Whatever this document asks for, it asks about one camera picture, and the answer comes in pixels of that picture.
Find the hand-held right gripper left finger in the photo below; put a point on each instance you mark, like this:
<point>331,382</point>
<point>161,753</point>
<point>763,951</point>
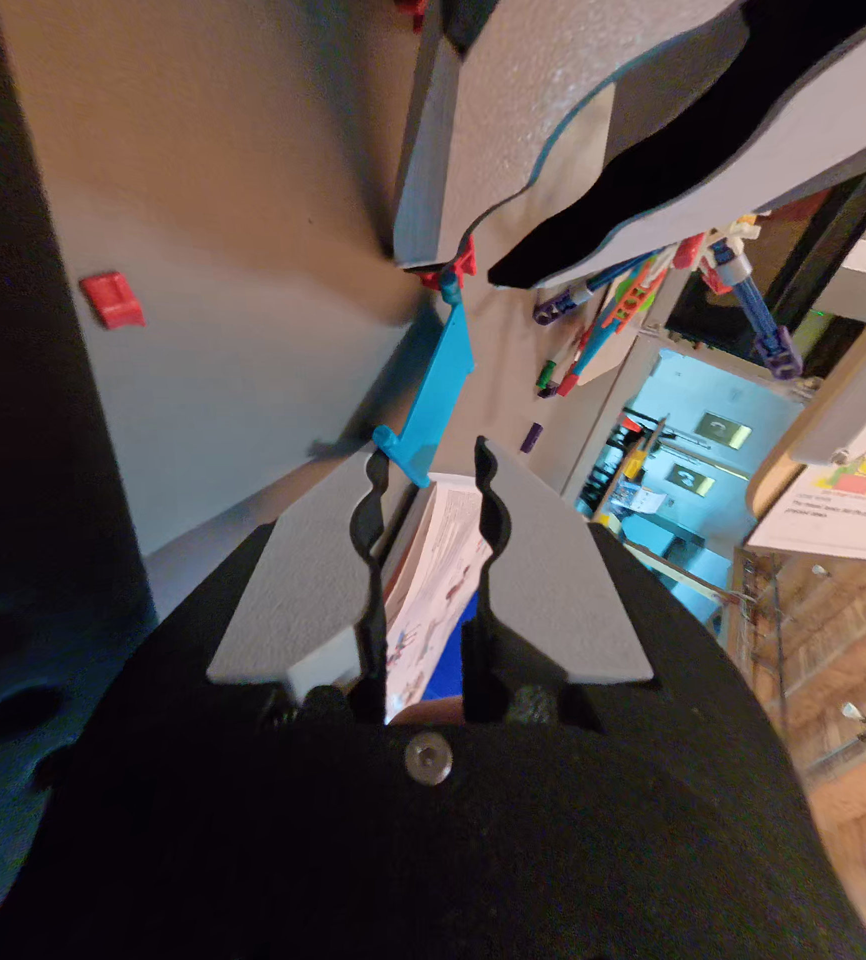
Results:
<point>289,600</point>

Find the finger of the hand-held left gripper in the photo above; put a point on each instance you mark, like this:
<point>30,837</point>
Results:
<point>523,90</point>
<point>815,128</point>

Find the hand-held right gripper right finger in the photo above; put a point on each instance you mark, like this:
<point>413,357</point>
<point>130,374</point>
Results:
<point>568,600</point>

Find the blue rod cross assembly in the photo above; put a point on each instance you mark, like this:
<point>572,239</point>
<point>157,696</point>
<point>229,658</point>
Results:
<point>751,299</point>

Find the colourful toy construction model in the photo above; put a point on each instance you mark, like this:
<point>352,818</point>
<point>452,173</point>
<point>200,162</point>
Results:
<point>597,344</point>

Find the blue panel piece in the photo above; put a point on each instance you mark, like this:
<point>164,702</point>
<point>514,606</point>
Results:
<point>440,375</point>

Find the bright blue object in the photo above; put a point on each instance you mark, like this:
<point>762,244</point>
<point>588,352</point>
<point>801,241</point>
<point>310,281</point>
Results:
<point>452,659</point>

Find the instruction booklet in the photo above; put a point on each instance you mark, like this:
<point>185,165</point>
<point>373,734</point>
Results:
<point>433,569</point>

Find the purple clip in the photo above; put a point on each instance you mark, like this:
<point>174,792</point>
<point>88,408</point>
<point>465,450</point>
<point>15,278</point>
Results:
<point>531,438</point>

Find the small green clip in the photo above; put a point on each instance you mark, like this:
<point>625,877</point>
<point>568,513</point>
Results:
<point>546,373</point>

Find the white instruction sign board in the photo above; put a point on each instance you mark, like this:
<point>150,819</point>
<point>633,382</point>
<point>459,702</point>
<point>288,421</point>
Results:
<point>853,510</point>

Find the black perforated panel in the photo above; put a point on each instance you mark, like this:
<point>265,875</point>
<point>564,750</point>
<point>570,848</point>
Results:
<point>27,450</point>

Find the small red clip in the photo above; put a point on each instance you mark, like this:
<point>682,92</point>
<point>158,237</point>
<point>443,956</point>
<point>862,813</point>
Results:
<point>110,299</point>

